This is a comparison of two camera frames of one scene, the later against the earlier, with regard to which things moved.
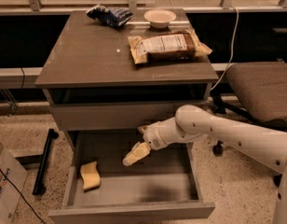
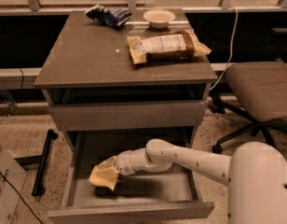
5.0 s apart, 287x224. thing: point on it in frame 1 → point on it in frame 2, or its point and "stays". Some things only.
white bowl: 159,18 stays
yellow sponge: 90,175 → 107,177
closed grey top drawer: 116,116 stays
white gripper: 152,137 → 124,163
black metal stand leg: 39,188 stays
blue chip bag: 109,16 stays
